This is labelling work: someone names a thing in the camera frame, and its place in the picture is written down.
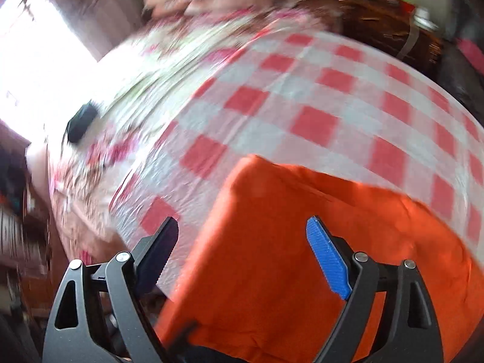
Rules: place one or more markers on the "small black device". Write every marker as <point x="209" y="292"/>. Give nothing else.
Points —
<point x="81" y="121"/>

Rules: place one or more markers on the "carved dark wooden nightstand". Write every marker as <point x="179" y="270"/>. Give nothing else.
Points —
<point x="378" y="22"/>

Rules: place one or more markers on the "dark red cushion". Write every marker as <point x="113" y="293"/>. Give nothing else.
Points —
<point x="470" y="51"/>

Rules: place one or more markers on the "pink white checkered plastic cloth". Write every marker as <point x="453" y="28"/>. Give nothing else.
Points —
<point x="302" y="94"/>

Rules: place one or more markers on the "dark wooden shelf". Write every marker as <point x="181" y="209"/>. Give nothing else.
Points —
<point x="22" y="215"/>

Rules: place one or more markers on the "black leather armchair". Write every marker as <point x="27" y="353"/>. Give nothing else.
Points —
<point x="469" y="83"/>

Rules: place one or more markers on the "orange pants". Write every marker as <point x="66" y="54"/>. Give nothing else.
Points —
<point x="264" y="253"/>

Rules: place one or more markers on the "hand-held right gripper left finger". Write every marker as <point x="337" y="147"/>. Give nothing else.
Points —
<point x="158" y="259"/>

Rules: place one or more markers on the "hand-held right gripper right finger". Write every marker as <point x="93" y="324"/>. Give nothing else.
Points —
<point x="329" y="261"/>

